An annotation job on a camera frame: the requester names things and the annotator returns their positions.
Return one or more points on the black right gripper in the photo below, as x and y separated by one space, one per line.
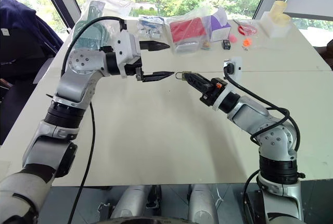
209 95

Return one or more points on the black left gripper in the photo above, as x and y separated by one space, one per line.
131 70

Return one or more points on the small metal carabiner clip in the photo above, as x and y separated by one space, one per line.
184 76

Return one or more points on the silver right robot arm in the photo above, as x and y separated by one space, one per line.
275 140

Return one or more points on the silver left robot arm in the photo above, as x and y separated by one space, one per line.
78 83

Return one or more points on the bag of small blue parts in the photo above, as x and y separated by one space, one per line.
151 28

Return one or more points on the black power plug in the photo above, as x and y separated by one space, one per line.
228 68

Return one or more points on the small colourful pieces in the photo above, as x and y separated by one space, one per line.
206 45

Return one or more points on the red box in plastic bag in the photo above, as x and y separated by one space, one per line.
186 34

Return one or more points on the white power socket box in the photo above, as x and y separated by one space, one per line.
235 65

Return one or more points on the small black box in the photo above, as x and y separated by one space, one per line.
226 44

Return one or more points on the pink small object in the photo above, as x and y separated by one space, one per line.
232 37

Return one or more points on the purple and white carton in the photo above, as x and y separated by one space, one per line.
219 30

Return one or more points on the small metal screws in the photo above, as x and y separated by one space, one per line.
244 49

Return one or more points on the orange small object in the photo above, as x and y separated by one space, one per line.
246 43

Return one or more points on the plastic bag with teal item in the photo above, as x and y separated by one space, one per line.
93 31

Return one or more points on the red item in clear bag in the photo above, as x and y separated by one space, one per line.
247 28

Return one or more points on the white block with cream cylinders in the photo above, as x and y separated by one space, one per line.
277 23

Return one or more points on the silver rounded robot leg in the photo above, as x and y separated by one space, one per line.
203 201
130 200

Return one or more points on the brown object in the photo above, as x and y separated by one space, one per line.
328 52

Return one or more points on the dark blue jacket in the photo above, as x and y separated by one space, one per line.
20 39

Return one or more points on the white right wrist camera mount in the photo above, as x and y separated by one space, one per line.
221 97

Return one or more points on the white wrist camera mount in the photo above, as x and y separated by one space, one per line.
126 49
221 97

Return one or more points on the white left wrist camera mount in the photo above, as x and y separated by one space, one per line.
126 49

